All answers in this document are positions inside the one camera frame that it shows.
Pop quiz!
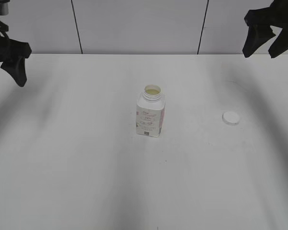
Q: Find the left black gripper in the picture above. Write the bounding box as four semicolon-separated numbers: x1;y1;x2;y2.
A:
0;21;31;87

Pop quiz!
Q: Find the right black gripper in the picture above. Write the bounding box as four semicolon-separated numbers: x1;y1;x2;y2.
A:
242;0;288;58

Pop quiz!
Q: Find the white round bottle cap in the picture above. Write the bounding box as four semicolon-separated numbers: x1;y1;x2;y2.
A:
222;111;240;126

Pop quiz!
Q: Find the white yili changqing bottle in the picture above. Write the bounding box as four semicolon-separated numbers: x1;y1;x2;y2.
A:
136;84;166;138

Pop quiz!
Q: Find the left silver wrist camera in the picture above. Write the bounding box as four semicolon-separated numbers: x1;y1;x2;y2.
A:
0;0;10;16

